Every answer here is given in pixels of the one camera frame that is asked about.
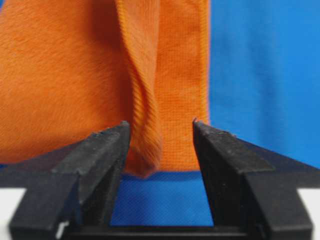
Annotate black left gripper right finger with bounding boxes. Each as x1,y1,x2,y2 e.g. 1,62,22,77
192,120,313,240

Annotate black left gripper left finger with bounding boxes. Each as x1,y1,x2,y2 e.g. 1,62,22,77
9,121,131,237

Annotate orange microfiber towel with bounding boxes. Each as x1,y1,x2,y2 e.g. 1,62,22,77
0,0,211,177

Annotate blue table cloth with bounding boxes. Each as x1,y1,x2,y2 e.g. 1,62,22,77
111,0,320,226

